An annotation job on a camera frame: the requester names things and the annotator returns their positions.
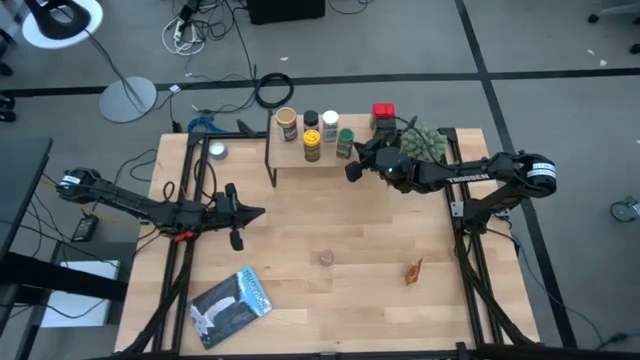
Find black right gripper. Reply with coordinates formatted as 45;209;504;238
344;137;415;194

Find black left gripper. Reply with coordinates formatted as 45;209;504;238
212;182;266;253

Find green-lid spice jar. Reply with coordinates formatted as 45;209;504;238
335;127;356;160

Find red-lid patterned spice tin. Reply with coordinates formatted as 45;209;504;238
371;102;397;121

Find white-lid spice jar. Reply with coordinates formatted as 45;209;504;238
321;109;340;144

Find yellow-lid spice jar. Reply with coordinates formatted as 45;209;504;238
302;129;322;163

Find wide tan-lid jar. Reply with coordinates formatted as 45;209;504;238
274;106;300;143

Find orange spice pouch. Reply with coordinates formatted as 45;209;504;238
403;257;425;287

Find wooden shelf riser black legs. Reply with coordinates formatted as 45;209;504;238
263;110;401;189

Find potted green cactus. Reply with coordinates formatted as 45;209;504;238
399;123;449;165

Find Yellowstone book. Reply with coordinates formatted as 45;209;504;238
188;265;274;351

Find black box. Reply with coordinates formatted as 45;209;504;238
247;0;326;25

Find black power adapter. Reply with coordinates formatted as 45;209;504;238
71;214;100;243

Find floor lamp with round base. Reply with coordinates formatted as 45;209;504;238
20;0;159;124

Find white box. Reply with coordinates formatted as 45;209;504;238
39;259;121;329

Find white power strip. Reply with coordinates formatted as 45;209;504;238
161;17;206;56

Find black desk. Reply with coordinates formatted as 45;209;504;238
0;135;55;261

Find grey caster wheel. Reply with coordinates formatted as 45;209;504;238
609;196;640;224

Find black chair caster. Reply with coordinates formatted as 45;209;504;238
0;92;17;124

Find office chair base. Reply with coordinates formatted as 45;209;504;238
587;2;640;55

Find black aluminium table frame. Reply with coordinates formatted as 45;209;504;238
119;114;541;360

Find bundled blue cable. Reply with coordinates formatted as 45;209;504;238
187;115;216;134

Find coiled black cable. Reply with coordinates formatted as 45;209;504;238
254;72;295;110

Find yellow cable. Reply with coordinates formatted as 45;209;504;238
79;207;144;230

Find long blue cable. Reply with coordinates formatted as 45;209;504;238
509;233;609;346

